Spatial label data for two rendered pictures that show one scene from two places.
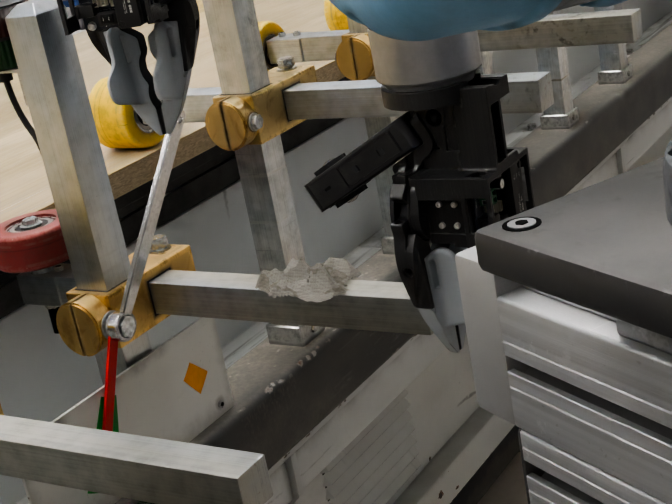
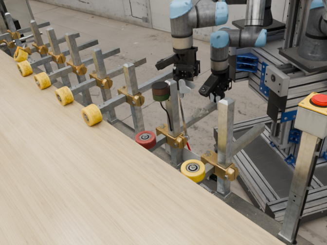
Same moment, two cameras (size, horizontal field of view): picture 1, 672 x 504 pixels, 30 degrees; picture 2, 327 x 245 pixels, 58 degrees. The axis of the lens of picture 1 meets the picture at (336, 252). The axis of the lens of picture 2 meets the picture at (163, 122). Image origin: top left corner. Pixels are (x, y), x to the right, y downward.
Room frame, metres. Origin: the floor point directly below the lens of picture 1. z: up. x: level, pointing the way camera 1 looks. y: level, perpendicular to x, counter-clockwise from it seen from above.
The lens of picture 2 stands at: (0.79, 1.12, 1.60)
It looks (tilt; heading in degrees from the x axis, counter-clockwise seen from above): 35 degrees down; 287
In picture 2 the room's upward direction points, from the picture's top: 7 degrees counter-clockwise
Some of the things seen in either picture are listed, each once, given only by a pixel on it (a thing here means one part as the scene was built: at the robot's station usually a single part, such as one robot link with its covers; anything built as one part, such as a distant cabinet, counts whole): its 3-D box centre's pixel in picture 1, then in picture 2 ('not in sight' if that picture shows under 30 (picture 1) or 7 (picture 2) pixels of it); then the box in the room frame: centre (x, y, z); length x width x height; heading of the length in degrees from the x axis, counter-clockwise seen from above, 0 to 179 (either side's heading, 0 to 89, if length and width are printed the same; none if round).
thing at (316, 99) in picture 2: not in sight; (320, 101); (0.60, 0.49, 1.22); 0.04 x 0.04 x 0.02
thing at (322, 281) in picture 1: (307, 270); (198, 110); (0.95, 0.03, 0.87); 0.09 x 0.07 x 0.02; 55
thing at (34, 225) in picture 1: (45, 275); (146, 147); (1.12, 0.27, 0.85); 0.08 x 0.08 x 0.11
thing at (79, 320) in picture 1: (126, 297); (171, 136); (1.04, 0.19, 0.85); 0.13 x 0.06 x 0.05; 145
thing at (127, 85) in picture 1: (127, 85); (184, 89); (0.98, 0.14, 1.04); 0.06 x 0.03 x 0.09; 165
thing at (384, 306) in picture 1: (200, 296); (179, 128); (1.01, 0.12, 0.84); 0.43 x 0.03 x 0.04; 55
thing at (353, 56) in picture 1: (383, 45); (100, 80); (1.45, -0.10, 0.95); 0.13 x 0.06 x 0.05; 145
